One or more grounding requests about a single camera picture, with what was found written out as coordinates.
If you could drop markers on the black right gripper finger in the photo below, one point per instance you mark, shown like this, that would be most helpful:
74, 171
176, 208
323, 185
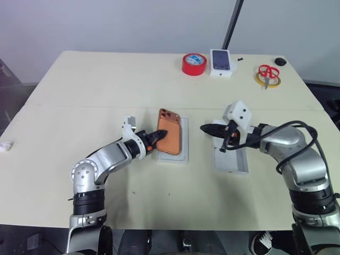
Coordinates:
216, 126
212, 132

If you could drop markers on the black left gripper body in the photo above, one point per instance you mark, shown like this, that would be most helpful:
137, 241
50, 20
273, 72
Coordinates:
148, 140

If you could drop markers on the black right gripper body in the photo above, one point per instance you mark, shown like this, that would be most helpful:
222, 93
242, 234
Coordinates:
232, 135

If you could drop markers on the orange smartphone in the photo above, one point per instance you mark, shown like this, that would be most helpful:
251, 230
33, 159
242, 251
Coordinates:
171, 132

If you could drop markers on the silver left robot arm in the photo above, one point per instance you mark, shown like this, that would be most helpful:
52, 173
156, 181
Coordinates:
106, 159

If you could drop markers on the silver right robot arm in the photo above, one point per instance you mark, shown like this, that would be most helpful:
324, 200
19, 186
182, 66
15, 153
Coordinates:
297, 151

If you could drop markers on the white phone box base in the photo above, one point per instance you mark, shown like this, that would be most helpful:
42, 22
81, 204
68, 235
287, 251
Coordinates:
185, 140

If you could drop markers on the white phone box lid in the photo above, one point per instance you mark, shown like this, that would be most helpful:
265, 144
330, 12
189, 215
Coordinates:
228, 162

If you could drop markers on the white box with phone print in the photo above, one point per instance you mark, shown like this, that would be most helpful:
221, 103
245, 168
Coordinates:
221, 62

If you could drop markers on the small grey box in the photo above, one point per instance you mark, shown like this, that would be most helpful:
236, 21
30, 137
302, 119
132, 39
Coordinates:
34, 241

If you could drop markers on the red tape roll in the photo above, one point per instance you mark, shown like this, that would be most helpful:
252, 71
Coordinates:
194, 66

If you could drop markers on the yellow tape roll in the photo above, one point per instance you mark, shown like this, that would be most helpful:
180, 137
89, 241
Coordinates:
276, 81

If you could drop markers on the black round knob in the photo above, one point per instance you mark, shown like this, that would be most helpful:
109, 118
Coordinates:
280, 61

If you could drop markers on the black metal pole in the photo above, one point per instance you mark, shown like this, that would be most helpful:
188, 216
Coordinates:
232, 25

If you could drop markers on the dark chair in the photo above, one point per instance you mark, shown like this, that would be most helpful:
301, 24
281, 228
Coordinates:
328, 98

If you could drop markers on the dark rounded shape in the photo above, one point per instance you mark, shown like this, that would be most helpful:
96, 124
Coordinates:
132, 243

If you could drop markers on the black and white sneaker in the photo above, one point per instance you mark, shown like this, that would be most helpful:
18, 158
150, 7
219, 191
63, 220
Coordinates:
263, 241

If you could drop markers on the crumpled white paper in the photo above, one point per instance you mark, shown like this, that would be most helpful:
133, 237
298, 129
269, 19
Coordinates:
6, 146

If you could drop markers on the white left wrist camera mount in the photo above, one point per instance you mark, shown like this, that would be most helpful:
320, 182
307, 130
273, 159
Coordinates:
129, 132

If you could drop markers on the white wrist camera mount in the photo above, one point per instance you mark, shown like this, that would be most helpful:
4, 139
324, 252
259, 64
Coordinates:
240, 112
129, 132

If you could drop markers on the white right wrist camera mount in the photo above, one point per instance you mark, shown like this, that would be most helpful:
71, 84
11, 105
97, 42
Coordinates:
240, 112

